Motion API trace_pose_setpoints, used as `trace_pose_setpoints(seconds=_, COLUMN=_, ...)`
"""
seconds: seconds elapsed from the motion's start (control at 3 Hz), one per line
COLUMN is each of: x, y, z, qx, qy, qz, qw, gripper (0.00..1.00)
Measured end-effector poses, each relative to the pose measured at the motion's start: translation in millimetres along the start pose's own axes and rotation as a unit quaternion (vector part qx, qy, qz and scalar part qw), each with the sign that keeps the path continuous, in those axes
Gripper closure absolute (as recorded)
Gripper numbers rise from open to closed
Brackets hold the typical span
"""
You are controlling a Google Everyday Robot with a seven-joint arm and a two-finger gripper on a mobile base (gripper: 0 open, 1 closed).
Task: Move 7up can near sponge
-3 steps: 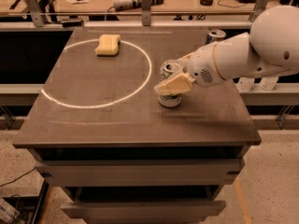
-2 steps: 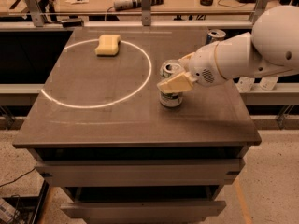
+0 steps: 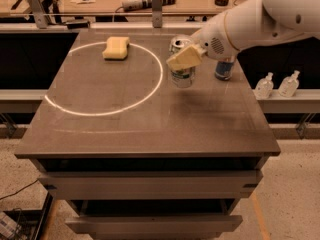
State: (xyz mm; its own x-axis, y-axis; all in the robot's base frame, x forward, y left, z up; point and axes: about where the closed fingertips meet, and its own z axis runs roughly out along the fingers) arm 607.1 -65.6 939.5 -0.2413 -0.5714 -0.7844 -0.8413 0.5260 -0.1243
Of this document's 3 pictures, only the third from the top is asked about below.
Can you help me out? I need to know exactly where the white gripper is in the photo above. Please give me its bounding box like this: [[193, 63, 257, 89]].
[[166, 13, 239, 71]]

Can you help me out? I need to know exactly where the white green 7up can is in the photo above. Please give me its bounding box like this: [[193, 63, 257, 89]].
[[169, 35, 195, 88]]

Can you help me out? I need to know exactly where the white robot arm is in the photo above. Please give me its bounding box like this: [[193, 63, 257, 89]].
[[167, 0, 320, 71]]

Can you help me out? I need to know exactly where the blue silver Red Bull can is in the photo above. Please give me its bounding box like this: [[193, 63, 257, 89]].
[[215, 56, 236, 81]]

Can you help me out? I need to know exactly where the yellow sponge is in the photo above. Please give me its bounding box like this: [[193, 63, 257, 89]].
[[102, 36, 130, 60]]

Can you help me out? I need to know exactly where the clear sanitizer bottle left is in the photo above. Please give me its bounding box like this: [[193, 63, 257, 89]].
[[254, 72, 274, 99]]

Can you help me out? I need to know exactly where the clear sanitizer bottle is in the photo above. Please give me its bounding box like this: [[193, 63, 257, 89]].
[[278, 70, 300, 98], [254, 72, 274, 99]]

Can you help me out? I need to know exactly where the clear sanitizer bottle right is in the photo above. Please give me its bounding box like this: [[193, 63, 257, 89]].
[[278, 70, 300, 98]]

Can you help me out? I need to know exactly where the upper grey drawer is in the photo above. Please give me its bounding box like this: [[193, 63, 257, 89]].
[[39, 170, 263, 200]]

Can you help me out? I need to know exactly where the grey drawer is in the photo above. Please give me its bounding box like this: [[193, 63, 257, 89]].
[[39, 170, 263, 200], [66, 214, 242, 239]]

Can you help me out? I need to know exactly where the lower grey drawer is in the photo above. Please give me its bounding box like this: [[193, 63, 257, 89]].
[[66, 214, 242, 239]]

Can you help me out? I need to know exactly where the black crate on floor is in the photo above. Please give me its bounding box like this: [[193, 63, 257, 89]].
[[0, 194, 53, 240]]

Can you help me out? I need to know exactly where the middle metal bracket post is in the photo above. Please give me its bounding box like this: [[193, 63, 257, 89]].
[[152, 0, 162, 28]]

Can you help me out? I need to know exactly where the metal bracket post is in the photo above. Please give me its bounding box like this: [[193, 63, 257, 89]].
[[152, 0, 162, 28], [27, 0, 49, 29]]

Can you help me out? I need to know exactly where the left metal bracket post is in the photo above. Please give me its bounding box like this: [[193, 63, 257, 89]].
[[27, 0, 49, 29]]

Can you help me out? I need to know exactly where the black floor cable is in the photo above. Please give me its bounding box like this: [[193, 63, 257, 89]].
[[0, 179, 40, 202]]

